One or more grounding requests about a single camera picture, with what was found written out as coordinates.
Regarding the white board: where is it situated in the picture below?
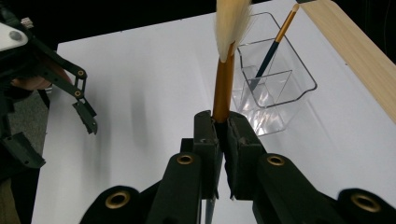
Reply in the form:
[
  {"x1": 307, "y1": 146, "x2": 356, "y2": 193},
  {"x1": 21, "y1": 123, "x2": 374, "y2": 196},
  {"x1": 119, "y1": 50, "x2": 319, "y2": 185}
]
[{"x1": 31, "y1": 0, "x2": 396, "y2": 224}]

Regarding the clear plastic organizer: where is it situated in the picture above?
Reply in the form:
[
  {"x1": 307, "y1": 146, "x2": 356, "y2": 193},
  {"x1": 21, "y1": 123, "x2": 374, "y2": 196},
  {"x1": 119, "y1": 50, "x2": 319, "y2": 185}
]
[{"x1": 232, "y1": 12, "x2": 318, "y2": 137}]

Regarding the fluffy cream makeup brush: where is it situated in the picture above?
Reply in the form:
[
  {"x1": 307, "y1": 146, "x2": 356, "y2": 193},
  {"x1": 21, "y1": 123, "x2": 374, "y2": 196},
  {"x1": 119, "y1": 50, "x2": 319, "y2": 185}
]
[{"x1": 204, "y1": 0, "x2": 253, "y2": 224}]

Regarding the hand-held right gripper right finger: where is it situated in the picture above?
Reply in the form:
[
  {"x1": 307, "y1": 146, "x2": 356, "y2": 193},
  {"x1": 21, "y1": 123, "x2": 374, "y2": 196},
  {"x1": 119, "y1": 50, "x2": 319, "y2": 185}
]
[{"x1": 223, "y1": 111, "x2": 268, "y2": 201}]

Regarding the light wooden table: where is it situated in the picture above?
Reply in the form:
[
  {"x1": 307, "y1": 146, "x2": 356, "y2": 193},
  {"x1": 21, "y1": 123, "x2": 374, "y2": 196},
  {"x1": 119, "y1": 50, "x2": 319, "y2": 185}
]
[{"x1": 300, "y1": 0, "x2": 396, "y2": 125}]

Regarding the thin dark makeup brush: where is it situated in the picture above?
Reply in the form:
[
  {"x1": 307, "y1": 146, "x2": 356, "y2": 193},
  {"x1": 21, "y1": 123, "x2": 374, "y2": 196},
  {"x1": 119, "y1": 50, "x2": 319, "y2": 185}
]
[{"x1": 248, "y1": 3, "x2": 302, "y2": 91}]

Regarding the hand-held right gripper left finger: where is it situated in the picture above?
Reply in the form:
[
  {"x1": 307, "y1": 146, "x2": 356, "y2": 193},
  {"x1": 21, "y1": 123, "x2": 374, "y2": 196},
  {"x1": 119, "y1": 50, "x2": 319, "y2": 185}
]
[{"x1": 191, "y1": 110, "x2": 224, "y2": 200}]

